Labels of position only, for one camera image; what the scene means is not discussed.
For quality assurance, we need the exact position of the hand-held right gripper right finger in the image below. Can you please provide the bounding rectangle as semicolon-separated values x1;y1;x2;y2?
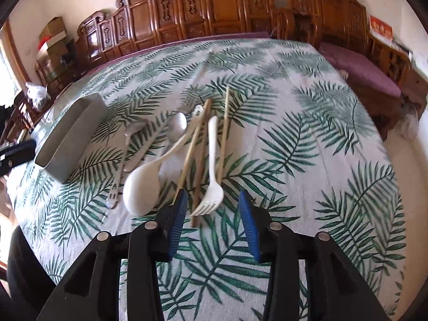
238;190;390;321

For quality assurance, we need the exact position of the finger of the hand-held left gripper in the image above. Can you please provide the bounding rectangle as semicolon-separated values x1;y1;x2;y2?
0;139;37;177

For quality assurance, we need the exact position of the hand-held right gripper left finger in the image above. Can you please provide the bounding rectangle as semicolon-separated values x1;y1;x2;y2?
35;189;189;321

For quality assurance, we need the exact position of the wooden rice spoon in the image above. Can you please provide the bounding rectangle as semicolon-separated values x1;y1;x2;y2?
122;105;204;217

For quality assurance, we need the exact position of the brown wooden chopstick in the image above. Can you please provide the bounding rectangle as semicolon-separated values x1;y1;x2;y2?
191;98;212;226

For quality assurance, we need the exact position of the grey rectangular container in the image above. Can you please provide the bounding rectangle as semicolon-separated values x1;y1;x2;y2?
34;93;108;183

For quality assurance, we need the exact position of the light bamboo chopstick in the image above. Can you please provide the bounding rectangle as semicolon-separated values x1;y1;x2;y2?
217;86;231;183
173;112;205;204

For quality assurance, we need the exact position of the metal fork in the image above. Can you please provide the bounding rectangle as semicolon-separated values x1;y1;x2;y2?
106;134;129;209

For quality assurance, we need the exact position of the white plastic fork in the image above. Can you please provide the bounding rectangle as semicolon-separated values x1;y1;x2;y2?
190;116;224;217

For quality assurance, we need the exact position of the clear plastic spoon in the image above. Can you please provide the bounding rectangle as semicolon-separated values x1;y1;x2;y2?
129;112;188;173

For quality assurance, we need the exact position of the white plastic spoon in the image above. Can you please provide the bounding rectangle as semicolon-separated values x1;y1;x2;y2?
122;121;151;173

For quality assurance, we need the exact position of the wooden chair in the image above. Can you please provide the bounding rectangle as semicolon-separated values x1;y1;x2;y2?
0;90;37;144

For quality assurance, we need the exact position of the white plastic bag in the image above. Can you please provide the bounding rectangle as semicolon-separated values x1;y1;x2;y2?
25;82;51;111

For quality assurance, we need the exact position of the leaf-printed tablecloth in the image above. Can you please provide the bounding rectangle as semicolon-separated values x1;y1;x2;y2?
7;38;407;321

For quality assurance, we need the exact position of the dark wooden cabinet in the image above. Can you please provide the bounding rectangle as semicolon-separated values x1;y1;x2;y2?
35;40;81;91

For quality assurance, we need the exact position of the cardboard box with red print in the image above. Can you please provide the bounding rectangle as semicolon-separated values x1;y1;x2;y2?
37;35;72;61

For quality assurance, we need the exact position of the plain cardboard box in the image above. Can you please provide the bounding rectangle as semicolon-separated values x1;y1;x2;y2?
38;17;67;41

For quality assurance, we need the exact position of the white fluffy object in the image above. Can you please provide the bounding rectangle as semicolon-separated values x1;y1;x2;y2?
396;102;420;139

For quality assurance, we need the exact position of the purple armchair cushion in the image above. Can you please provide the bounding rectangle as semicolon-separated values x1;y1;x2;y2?
318;43;402;99

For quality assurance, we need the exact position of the carved wooden sofa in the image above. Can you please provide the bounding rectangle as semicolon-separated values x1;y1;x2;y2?
75;0;295;71

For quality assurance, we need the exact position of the carved wooden armchair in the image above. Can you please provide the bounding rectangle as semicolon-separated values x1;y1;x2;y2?
286;0;428;141

